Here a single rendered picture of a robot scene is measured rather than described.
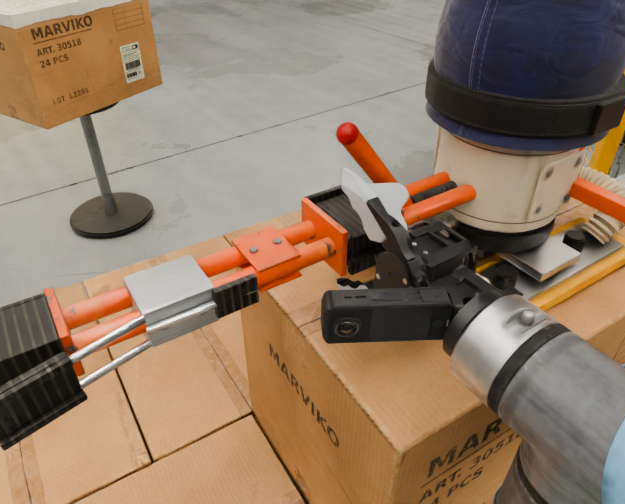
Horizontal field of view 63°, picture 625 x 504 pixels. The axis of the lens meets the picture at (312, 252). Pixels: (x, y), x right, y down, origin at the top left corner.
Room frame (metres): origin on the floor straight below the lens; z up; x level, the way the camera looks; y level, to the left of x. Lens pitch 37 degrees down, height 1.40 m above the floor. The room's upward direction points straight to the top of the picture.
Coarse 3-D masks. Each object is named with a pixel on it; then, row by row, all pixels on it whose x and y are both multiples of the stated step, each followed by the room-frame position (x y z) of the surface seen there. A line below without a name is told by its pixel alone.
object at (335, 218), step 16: (320, 192) 0.52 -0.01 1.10; (336, 192) 0.52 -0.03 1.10; (304, 208) 0.49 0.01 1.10; (320, 208) 0.49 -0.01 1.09; (336, 208) 0.49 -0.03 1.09; (352, 208) 0.49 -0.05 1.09; (320, 224) 0.46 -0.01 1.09; (336, 224) 0.44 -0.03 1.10; (352, 224) 0.46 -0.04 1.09; (336, 240) 0.44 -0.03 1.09; (352, 240) 0.43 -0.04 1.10; (368, 240) 0.43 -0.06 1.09; (336, 256) 0.43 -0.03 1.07; (352, 256) 0.43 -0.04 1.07; (368, 256) 0.44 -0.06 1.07; (336, 272) 0.43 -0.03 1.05; (352, 272) 0.43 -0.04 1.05
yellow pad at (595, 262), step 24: (576, 240) 0.57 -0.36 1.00; (624, 240) 0.60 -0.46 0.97; (504, 264) 0.51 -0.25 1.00; (576, 264) 0.54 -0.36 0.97; (600, 264) 0.55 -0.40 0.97; (624, 264) 0.57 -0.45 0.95; (504, 288) 0.49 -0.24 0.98; (528, 288) 0.49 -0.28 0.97; (552, 288) 0.50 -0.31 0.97; (576, 288) 0.51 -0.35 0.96
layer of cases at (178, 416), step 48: (96, 288) 0.99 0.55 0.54; (144, 336) 0.82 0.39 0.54; (192, 336) 0.82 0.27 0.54; (240, 336) 0.82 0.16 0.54; (96, 384) 0.68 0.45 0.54; (144, 384) 0.68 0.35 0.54; (192, 384) 0.68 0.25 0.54; (240, 384) 0.68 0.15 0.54; (48, 432) 0.57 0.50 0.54; (96, 432) 0.57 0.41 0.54; (144, 432) 0.57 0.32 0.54; (192, 432) 0.57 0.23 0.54; (240, 432) 0.57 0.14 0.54; (0, 480) 0.47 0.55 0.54; (48, 480) 0.47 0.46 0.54; (96, 480) 0.47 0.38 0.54; (144, 480) 0.47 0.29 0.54; (192, 480) 0.47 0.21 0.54; (240, 480) 0.47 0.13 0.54; (288, 480) 0.47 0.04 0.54
